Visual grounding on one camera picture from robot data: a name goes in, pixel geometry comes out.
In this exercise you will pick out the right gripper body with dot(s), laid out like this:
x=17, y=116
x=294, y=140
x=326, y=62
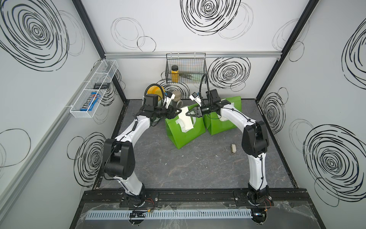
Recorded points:
x=207, y=109

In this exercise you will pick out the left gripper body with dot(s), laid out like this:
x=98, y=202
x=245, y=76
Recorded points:
x=161, y=112

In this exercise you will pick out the green tote bag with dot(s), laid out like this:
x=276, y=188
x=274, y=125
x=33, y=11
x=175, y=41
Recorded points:
x=214, y=123
x=180, y=139

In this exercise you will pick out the small beige stapler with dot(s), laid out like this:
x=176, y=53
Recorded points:
x=233, y=148

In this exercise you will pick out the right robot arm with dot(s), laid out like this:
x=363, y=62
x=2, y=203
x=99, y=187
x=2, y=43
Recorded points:
x=254, y=139

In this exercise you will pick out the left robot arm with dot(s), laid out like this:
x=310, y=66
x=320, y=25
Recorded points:
x=118, y=154

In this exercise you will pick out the mint green toaster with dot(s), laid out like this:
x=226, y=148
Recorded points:
x=145, y=102

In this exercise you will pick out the right toast slice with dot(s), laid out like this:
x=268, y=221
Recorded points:
x=155, y=90

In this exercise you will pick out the beige lidded jar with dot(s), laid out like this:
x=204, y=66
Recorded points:
x=177, y=97

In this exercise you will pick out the yellow juice bottle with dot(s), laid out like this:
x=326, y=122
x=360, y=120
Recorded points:
x=175, y=73

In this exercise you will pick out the small black box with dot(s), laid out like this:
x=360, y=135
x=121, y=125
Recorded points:
x=101, y=86

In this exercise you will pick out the blue candy packet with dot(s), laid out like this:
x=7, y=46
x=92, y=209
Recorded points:
x=90, y=102

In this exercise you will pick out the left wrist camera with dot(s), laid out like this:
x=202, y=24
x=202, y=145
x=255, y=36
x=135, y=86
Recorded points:
x=169, y=96

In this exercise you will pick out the black wire wall basket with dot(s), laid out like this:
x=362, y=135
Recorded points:
x=192, y=66

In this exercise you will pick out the white wire wall shelf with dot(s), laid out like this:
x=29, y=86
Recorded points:
x=102, y=72

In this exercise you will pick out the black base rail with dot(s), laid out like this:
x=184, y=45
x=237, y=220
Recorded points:
x=156, y=197

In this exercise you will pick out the grey slotted cable duct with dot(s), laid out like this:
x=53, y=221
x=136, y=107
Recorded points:
x=169, y=214

